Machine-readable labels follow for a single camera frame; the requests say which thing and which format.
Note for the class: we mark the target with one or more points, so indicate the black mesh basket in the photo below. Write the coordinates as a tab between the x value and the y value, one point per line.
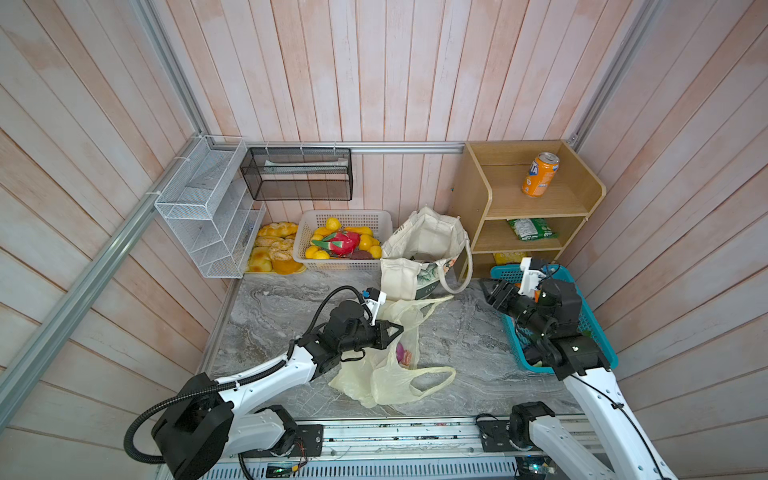
298	173

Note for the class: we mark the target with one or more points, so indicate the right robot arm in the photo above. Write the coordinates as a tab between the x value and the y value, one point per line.
549	319

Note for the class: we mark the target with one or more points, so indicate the wooden shelf unit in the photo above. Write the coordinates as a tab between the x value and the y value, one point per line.
487	195

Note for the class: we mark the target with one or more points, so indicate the dragon fruit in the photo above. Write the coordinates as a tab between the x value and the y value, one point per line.
340	243

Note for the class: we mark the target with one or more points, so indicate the yellow snack packet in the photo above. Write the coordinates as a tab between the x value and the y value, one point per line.
504	258

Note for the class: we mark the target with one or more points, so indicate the orange soda can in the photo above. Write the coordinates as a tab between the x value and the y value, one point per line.
541	173

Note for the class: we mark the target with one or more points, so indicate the white plastic basket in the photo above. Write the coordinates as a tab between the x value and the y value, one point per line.
374	227

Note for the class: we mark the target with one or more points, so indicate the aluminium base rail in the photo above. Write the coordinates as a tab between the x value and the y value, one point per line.
409	448

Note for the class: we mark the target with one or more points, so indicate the green snack packet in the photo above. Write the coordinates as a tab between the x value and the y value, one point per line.
531	229

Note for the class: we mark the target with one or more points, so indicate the purple onion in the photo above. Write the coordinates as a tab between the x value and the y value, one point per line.
404	356

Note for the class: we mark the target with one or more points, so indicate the white wire rack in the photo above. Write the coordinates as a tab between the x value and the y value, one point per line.
207	205

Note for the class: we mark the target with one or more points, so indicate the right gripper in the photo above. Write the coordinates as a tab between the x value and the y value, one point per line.
500	287

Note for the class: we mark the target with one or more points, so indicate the teal plastic basket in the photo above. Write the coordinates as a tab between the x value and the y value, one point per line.
588	324

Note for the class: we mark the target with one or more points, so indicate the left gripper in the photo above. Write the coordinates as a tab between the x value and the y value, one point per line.
382	338

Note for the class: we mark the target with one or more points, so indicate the yellow plastic bag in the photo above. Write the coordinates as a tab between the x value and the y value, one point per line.
378	379

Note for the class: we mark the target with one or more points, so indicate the canvas tote bag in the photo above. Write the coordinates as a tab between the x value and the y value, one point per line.
418	255

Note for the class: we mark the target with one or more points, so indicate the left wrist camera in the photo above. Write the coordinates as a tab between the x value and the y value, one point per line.
374	299

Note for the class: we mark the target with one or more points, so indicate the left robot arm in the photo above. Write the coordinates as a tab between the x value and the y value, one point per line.
211	419

